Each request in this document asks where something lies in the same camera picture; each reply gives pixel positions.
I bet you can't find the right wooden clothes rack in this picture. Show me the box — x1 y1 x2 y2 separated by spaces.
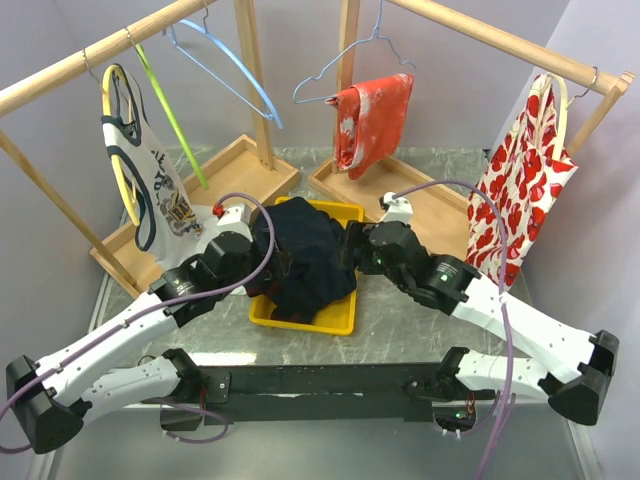
307 0 637 261

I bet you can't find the green plastic hanger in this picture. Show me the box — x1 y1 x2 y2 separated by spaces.
135 44 209 190

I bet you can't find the orange white tie-dye garment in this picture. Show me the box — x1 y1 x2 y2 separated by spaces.
324 73 414 180

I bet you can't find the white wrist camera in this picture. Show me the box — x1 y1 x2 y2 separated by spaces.
379 192 413 225
212 203 251 226

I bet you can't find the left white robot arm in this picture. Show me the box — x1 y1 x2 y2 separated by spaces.
6 216 254 454

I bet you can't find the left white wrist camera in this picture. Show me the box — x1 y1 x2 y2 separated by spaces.
212 203 251 226

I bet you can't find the light blue plastic hanger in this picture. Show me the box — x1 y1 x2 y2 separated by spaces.
162 3 285 131

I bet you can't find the cream plastic hanger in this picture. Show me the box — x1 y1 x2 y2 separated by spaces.
531 72 569 161

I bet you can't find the white navy graphic tank top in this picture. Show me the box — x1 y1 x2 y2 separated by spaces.
101 64 228 270

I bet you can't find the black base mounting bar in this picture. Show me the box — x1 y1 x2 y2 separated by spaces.
164 362 495 423

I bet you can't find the navy maroon-trimmed tank top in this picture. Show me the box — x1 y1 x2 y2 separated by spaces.
246 197 357 324

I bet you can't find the yellow plastic hanger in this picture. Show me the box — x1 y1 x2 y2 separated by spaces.
101 64 140 226

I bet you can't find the red floral white garment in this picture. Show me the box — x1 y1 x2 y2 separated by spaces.
466 82 578 290

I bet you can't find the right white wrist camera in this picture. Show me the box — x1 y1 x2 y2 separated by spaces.
379 192 413 225

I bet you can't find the blue wire hanger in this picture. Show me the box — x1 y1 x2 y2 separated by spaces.
291 0 417 106

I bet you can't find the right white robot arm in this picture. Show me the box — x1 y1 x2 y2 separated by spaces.
340 221 619 426

